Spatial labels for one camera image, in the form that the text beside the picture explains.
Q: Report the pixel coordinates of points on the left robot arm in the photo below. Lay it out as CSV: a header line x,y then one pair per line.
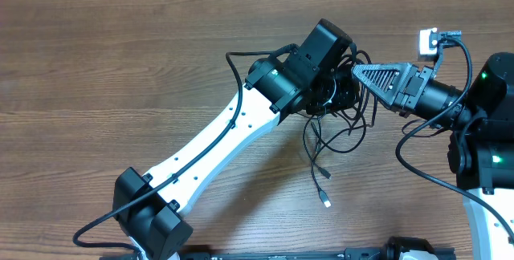
x,y
151,206

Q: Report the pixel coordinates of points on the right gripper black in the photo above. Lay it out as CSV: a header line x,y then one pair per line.
x,y
407,89

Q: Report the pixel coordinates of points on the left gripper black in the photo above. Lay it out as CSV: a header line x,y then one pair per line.
x,y
337,92

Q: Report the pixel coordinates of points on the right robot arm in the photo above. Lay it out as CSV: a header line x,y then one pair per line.
x,y
481,148

